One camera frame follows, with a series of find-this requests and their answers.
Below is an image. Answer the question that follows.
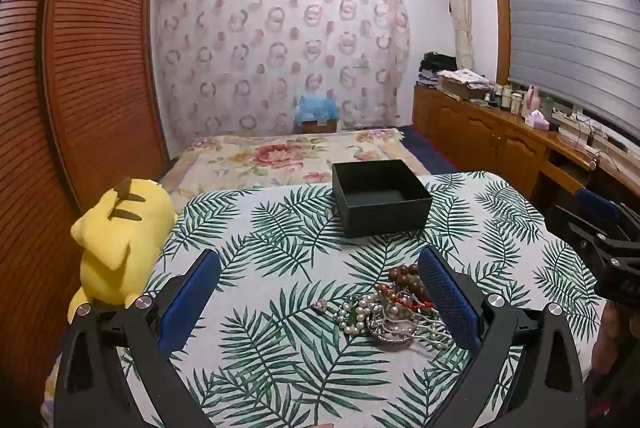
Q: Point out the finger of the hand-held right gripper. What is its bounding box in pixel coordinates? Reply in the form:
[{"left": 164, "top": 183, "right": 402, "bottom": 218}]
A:
[
  {"left": 544, "top": 205, "right": 615, "bottom": 255},
  {"left": 575, "top": 188, "right": 640, "bottom": 234}
]

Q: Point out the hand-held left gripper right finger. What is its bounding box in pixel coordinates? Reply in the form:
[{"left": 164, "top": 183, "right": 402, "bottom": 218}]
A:
[{"left": 417, "top": 245, "right": 588, "bottom": 428}]

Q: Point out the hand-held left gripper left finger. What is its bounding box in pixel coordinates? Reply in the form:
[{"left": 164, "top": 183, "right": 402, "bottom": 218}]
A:
[{"left": 52, "top": 249, "right": 223, "bottom": 428}]

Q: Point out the red bead bracelet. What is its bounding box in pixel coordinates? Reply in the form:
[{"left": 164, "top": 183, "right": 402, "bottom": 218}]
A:
[{"left": 377, "top": 284, "right": 436, "bottom": 310}]

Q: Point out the brown wooden bead bracelet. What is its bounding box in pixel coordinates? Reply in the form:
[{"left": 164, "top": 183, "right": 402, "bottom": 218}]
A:
[{"left": 389, "top": 264, "right": 432, "bottom": 305}]

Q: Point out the silver bangle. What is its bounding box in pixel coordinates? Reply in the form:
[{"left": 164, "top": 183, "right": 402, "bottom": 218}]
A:
[{"left": 366, "top": 312, "right": 417, "bottom": 347}]

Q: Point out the pearl necklace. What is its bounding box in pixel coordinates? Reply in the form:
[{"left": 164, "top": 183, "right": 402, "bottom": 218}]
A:
[{"left": 334, "top": 292, "right": 452, "bottom": 350}]

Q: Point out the black box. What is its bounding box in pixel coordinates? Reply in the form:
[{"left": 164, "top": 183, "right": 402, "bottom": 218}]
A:
[{"left": 332, "top": 159, "right": 434, "bottom": 239}]

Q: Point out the person's right hand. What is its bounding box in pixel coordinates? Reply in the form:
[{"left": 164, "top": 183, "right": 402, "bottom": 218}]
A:
[{"left": 591, "top": 305, "right": 622, "bottom": 374}]

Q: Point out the white power strip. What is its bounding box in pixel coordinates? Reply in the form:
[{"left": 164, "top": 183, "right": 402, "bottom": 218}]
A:
[{"left": 550, "top": 108, "right": 621, "bottom": 150}]

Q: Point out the yellow plush toy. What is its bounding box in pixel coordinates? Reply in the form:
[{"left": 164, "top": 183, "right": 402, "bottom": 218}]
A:
[{"left": 67, "top": 177, "right": 178, "bottom": 324}]

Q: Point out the leaf print tablecloth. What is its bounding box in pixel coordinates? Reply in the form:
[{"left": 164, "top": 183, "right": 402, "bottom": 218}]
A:
[{"left": 42, "top": 171, "right": 608, "bottom": 428}]

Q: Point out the pink pouch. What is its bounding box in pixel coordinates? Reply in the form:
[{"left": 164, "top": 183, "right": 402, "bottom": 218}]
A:
[{"left": 522, "top": 86, "right": 541, "bottom": 116}]

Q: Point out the wooden cabinet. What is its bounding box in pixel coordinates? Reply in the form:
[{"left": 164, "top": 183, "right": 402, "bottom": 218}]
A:
[{"left": 412, "top": 86, "right": 640, "bottom": 219}]

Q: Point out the floral bedspread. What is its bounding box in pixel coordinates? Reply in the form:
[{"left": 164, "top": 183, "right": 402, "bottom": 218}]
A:
[{"left": 160, "top": 128, "right": 431, "bottom": 204}]

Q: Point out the cardboard box with papers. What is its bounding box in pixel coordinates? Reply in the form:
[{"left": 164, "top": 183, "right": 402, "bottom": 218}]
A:
[{"left": 437, "top": 69, "right": 493, "bottom": 102}]

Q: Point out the grey window blind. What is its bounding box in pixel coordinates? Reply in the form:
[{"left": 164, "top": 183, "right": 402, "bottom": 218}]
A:
[{"left": 500, "top": 0, "right": 640, "bottom": 139}]

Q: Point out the stack of dark clothes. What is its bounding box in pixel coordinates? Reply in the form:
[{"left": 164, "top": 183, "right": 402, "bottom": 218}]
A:
[{"left": 417, "top": 52, "right": 458, "bottom": 88}]

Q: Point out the small brown box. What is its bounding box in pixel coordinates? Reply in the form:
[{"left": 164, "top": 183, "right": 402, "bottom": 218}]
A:
[{"left": 300, "top": 119, "right": 337, "bottom": 134}]

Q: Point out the blue plastic bag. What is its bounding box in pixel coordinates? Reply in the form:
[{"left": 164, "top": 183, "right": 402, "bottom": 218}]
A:
[{"left": 295, "top": 94, "right": 341, "bottom": 124}]

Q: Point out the cream tied curtain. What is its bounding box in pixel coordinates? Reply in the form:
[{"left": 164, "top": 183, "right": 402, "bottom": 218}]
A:
[{"left": 437, "top": 0, "right": 476, "bottom": 72}]

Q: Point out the sheer circle pattern curtain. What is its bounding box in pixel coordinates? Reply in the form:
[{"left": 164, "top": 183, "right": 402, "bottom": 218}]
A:
[{"left": 150, "top": 0, "right": 412, "bottom": 149}]

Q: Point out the wooden louvered wardrobe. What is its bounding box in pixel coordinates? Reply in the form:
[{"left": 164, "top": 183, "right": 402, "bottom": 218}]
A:
[{"left": 0, "top": 0, "right": 171, "bottom": 389}]

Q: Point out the wooden window frame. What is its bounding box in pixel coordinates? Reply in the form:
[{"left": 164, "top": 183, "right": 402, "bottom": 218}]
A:
[{"left": 487, "top": 0, "right": 512, "bottom": 86}]

